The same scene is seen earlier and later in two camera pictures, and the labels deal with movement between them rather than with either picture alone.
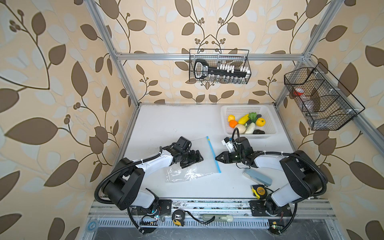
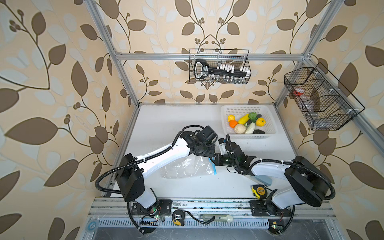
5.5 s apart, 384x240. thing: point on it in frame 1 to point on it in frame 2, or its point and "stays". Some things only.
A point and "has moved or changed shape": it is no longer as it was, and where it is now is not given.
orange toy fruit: (232, 123) stays
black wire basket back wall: (219, 66) stays
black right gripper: (225, 158) to (217, 160)
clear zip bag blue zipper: (208, 166) has moved or changed shape
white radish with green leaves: (251, 127) stays
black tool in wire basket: (202, 71) stays
